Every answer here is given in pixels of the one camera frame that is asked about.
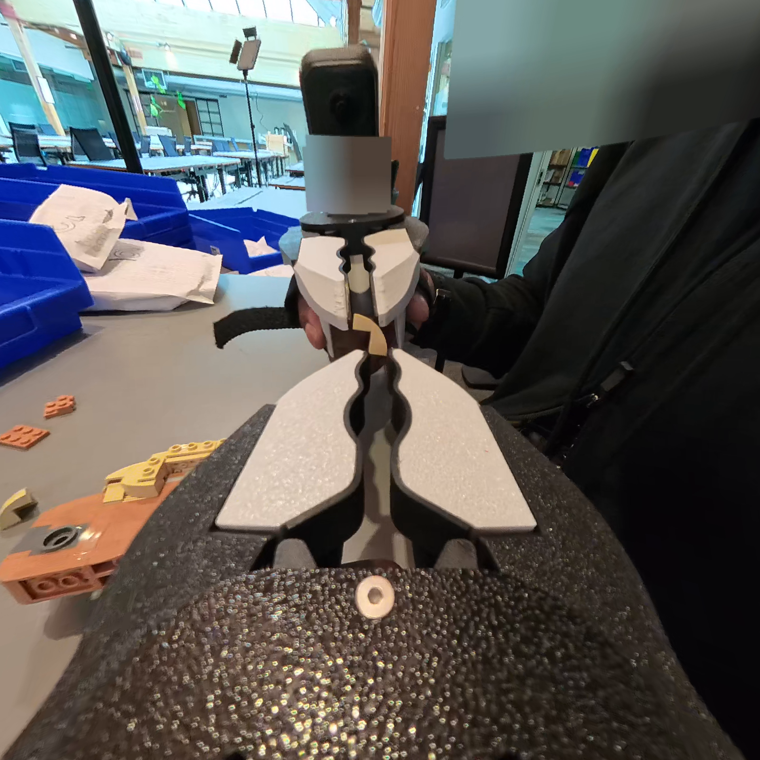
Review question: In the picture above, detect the small tan narrow brick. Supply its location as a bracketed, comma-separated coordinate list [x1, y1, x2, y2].
[353, 313, 388, 357]

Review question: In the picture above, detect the tan curved brick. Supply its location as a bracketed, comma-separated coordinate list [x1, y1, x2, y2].
[0, 488, 38, 531]

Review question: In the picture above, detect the studio light on stand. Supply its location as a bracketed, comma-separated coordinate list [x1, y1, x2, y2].
[228, 27, 265, 191]

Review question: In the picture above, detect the wooden pillar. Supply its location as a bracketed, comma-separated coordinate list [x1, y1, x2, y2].
[380, 0, 437, 211]

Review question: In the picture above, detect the tan and brown brick model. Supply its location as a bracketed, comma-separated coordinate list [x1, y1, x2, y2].
[0, 438, 226, 605]

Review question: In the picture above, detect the blue plastic bin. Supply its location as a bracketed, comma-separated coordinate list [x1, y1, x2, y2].
[0, 163, 194, 250]
[0, 218, 93, 369]
[189, 208, 300, 275]

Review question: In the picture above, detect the reddish brown flat plate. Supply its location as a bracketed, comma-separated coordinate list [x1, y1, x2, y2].
[0, 424, 50, 451]

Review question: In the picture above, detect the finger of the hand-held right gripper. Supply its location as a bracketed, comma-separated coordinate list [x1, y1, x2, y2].
[294, 236, 352, 330]
[363, 228, 422, 327]

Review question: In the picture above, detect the black pole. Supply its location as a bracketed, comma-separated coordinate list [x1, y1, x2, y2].
[72, 0, 143, 174]

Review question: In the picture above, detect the row of white tables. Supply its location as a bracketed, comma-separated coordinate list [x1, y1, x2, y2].
[0, 133, 304, 197]

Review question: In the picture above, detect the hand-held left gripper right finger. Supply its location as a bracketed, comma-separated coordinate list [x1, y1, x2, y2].
[388, 348, 539, 536]

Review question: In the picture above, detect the grey desk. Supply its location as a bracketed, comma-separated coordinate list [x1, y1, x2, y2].
[0, 270, 505, 737]

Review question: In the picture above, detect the dark framed board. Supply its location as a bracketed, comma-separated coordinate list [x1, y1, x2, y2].
[418, 116, 533, 279]

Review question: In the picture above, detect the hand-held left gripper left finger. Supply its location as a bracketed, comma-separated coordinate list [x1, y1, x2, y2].
[214, 349, 366, 533]

